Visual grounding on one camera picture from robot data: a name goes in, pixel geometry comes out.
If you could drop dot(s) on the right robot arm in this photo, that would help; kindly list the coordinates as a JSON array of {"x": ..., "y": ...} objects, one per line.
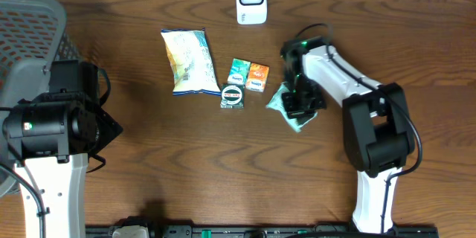
[{"x": 377, "y": 131}]

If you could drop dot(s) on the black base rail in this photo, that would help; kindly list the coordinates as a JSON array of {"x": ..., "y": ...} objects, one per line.
[{"x": 323, "y": 230}]

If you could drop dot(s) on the orange tissue pack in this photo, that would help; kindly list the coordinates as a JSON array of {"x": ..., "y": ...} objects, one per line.
[{"x": 257, "y": 77}]

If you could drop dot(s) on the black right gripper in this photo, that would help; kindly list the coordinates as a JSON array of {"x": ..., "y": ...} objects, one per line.
[{"x": 293, "y": 111}]

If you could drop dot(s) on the dark green round-label box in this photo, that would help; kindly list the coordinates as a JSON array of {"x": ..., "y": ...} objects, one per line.
[{"x": 232, "y": 96}]

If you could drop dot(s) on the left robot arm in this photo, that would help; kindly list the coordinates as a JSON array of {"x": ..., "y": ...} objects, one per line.
[{"x": 51, "y": 140}]

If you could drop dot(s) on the white teal package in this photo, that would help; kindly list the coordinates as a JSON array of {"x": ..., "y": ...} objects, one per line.
[{"x": 191, "y": 62}]

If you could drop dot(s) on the teal tissue pack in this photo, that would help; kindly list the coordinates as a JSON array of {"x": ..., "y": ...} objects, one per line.
[{"x": 239, "y": 72}]

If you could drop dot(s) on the grey plastic mesh basket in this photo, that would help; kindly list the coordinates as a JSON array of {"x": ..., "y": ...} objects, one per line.
[{"x": 37, "y": 55}]

